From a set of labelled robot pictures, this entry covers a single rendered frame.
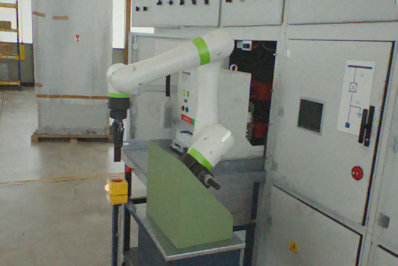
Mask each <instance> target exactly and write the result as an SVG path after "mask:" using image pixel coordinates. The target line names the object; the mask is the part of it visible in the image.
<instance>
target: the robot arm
mask: <svg viewBox="0 0 398 266"><path fill-rule="evenodd" d="M234 47H235V40H234V38H233V36H232V34H231V33H229V32H227V31H226V30H223V29H218V30H215V31H211V32H210V33H205V34H203V35H201V36H199V37H197V38H194V39H193V40H191V41H187V42H185V43H184V44H182V45H180V46H178V47H177V48H174V49H171V50H169V51H167V52H165V53H162V54H160V55H158V56H156V57H153V58H148V59H146V60H143V61H140V62H137V63H133V64H130V65H124V64H121V63H117V64H114V65H112V66H110V67H109V69H108V71H107V74H106V78H107V84H108V103H106V105H108V108H109V109H111V110H110V114H109V116H110V118H112V119H113V120H114V122H113V123H112V125H113V145H114V156H113V162H114V163H117V162H121V147H122V143H123V136H124V128H123V126H124V123H123V121H122V120H123V119H126V118H127V110H128V109H129V108H130V105H133V102H130V101H129V93H130V92H131V91H133V90H137V89H138V88H140V87H142V86H144V85H145V84H147V83H150V82H153V81H155V80H158V79H160V78H162V77H165V76H167V75H170V74H172V73H178V72H181V71H184V70H188V69H191V68H195V67H197V105H196V113H195V123H194V132H193V145H192V146H191V147H190V148H189V149H188V151H187V152H186V153H185V154H184V155H183V156H180V157H178V158H177V159H178V160H179V161H181V162H183V163H184V164H185V166H186V167H187V168H188V169H189V170H190V171H192V172H193V174H194V176H195V177H196V178H197V179H199V180H200V181H201V182H202V184H203V185H204V187H206V188H207V189H209V188H210V186H212V187H214V188H215V189H217V190H218V189H220V185H219V184H218V183H217V182H215V181H213V179H214V176H213V175H212V174H211V172H210V170H211V169H212V168H213V167H214V166H215V165H216V164H217V163H218V162H219V161H220V160H221V158H223V156H224V155H226V154H227V153H228V151H229V150H230V149H231V148H232V147H233V146H234V145H235V138H234V136H233V135H232V133H231V132H230V131H229V130H228V129H227V128H226V127H224V126H223V125H221V124H219V123H218V81H219V73H220V64H221V59H222V58H226V57H227V56H229V55H230V54H231V53H232V51H233V49H234Z"/></svg>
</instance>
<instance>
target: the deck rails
mask: <svg viewBox="0 0 398 266"><path fill-rule="evenodd" d="M150 140H151V141H152V142H153V143H154V144H156V145H157V146H159V147H161V148H162V149H164V150H176V149H175V148H174V147H171V146H170V143H172V139H150ZM124 143H129V145H124ZM143 151H149V140H148V139H138V140H123V143H122V152H123V153H132V152H143ZM263 167H264V159H250V160H241V161H225V162H218V163H217V164H216V165H215V166H214V167H213V168H212V169H211V170H210V172H211V174H212V175H218V174H232V173H239V172H247V171H263Z"/></svg>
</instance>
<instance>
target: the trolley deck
mask: <svg viewBox="0 0 398 266"><path fill-rule="evenodd" d="M165 151H167V152H168V153H169V154H170V155H173V156H174V157H175V158H178V157H180V156H182V155H183V154H182V153H180V152H179V151H178V150H165ZM121 160H122V161H123V162H124V163H125V164H126V165H127V166H130V167H131V168H132V169H134V170H133V173H134V174H135V175H136V176H137V178H138V179H139V180H140V181H141V182H142V183H143V184H144V185H145V187H147V171H148V151H143V152H132V153H123V152H122V150H121ZM266 173H267V171H247V172H239V173H232V174H218V175H213V176H214V179H213V181H215V182H217V183H218V184H219V185H220V186H229V185H235V184H242V183H254V182H260V181H265V180H266Z"/></svg>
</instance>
